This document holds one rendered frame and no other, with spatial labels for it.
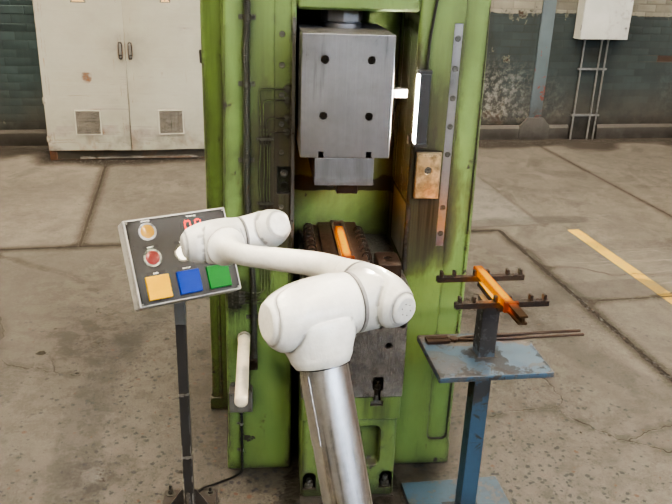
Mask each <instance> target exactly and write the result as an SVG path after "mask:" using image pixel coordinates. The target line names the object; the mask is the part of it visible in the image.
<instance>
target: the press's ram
mask: <svg viewBox="0 0 672 504"><path fill-rule="evenodd" d="M395 51H396V35H395V34H393V33H391V32H390V31H388V30H386V29H385V28H383V27H382V26H380V25H378V24H371V23H362V28H329V27H322V26H321V22H298V21H297V25H296V100H295V134H296V139H297V144H298V150H299V155H300V157H305V158H318V151H322V155H323V158H366V152H368V154H369V155H370V157H371V158H389V149H390V132H391V116H392V100H393V98H407V94H408V89H407V88H400V87H393V83H394V67H395Z"/></svg>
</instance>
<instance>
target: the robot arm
mask: <svg viewBox="0 0 672 504"><path fill-rule="evenodd" d="M290 231H291V227H290V222H289V218H288V216H287V215H286V214H285V213H284V212H282V211H280V210H276V209H267V210H264V211H258V212H255V213H252V214H248V215H244V216H240V217H234V218H219V219H213V220H208V221H203V222H199V223H197V224H194V225H192V226H190V227H188V228H187V229H185V230H184V232H183V233H182V235H181V237H180V245H181V251H182V254H183V256H184V257H185V258H186V259H187V260H188V261H191V262H194V263H207V264H215V265H221V266H228V265H231V264H238V265H242V266H247V267H254V268H260V269H267V270H274V271H280V272H287V273H294V274H300V275H306V276H312V277H308V278H304V279H301V280H297V281H294V282H292V283H289V284H287V285H285V286H283V287H281V288H279V289H278V290H276V291H275V292H273V293H272V294H271V295H269V296H268V297H267V298H266V299H265V301H264V302H263V303H262V304H261V307H260V310H259V316H258V320H259V328H260V332H261V334H262V337H263V339H264V340H265V341H266V343H267V344H268V345H269V346H270V347H271V348H272V349H274V350H275V351H277V352H280V353H285V354H286V356H287V357H288V359H289V361H290V363H291V365H292V366H293V367H294V369H295V370H297V371H300V380H301V385H302V391H303V397H304V403H305V408H306V414H307V420H308V425H309V431H310V437H311V442H312V446H313V451H314V456H315V462H316V468H317V474H318V479H319V485H320V491H321V496H322V502H323V504H373V502H372V497H371V491H370V485H369V479H368V474H367V468H366V462H365V456H364V450H363V445H362V439H361V433H360V427H359V422H358V416H357V410H356V404H355V398H354V393H353V387H352V381H351V375H350V370H349V364H348V362H349V361H350V359H351V356H352V353H353V345H354V340H355V335H356V334H357V333H361V332H366V331H370V330H374V329H379V328H380V327H381V326H383V327H385V328H395V327H400V326H403V325H405V324H406V323H407V322H408V321H409V320H410V319H411V318H412V316H413V314H414V312H415V307H416V305H415V300H414V298H413V293H412V292H411V290H410V289H409V287H408V286H407V284H406V283H405V282H404V281H403V280H402V279H401V278H399V277H398V276H397V275H395V274H394V273H392V272H390V271H388V270H386V269H384V268H382V267H380V266H378V265H374V264H370V263H368V262H365V261H359V260H353V259H348V258H344V257H340V256H336V255H332V254H328V253H323V252H317V251H309V250H299V249H287V248H276V247H277V246H279V245H281V244H282V243H283V242H284V241H285V240H286V239H287V237H288V236H289V234H290Z"/></svg>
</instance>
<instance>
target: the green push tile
mask: <svg viewBox="0 0 672 504"><path fill-rule="evenodd" d="M205 268H206V272H207V277H208V282H209V286H210V290H211V289H216V288H221V287H226V286H231V285H232V281H231V277H230V272H229V267H228V266H221V265H212V266H207V267H205Z"/></svg>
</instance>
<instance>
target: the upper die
mask: <svg viewBox="0 0 672 504"><path fill-rule="evenodd" d="M308 160H309V164H310V169H311V173H312V177H313V182H314V185H362V186H372V185H373V173H374V158H371V157H370V155H369V154H368V152H366V158H323V155H322V151H318V158H308Z"/></svg>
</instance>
